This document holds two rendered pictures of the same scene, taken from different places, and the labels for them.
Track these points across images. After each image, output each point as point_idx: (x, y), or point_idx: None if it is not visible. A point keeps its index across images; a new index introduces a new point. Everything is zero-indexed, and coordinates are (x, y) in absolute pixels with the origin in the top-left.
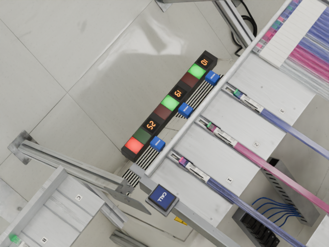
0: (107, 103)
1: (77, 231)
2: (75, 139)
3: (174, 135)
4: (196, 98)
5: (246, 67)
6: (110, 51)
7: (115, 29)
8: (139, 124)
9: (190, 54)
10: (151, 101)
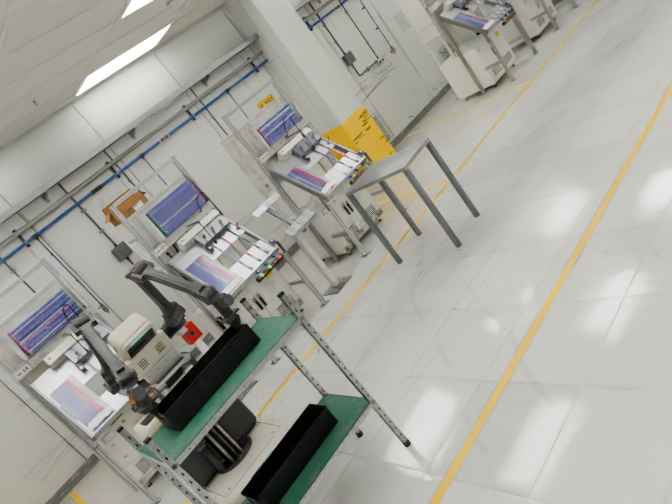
0: (298, 327)
1: (290, 226)
2: (309, 314)
3: (273, 314)
4: None
5: (247, 275)
6: (296, 337)
7: (294, 342)
8: None
9: None
10: None
